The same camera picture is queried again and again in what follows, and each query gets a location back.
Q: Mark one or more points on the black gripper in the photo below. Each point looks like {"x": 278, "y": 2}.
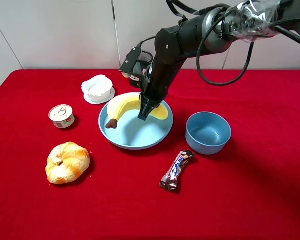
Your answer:
{"x": 154, "y": 87}

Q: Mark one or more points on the yellow plush banana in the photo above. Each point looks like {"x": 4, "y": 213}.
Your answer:
{"x": 123, "y": 103}

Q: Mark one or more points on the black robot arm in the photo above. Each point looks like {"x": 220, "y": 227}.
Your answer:
{"x": 212, "y": 31}

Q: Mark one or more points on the large blue plate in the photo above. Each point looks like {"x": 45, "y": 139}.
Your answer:
{"x": 133, "y": 133}

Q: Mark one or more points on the black mesh pen holder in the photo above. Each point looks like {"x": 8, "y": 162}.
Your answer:
{"x": 144, "y": 60}

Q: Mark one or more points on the white crumpled paper cup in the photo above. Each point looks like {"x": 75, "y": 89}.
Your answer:
{"x": 98, "y": 90}

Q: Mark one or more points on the small blue bowl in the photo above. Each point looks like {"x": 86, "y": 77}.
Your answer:
{"x": 207, "y": 133}

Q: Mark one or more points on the chocolate bar in wrapper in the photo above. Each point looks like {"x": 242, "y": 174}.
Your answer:
{"x": 170, "y": 180}

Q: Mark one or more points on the small tin can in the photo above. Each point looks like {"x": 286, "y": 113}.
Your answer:
{"x": 62, "y": 116}

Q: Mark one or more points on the toy croissant bread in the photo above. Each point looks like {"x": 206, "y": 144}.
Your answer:
{"x": 66, "y": 163}

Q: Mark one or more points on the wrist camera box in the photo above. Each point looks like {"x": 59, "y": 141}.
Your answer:
{"x": 127, "y": 68}

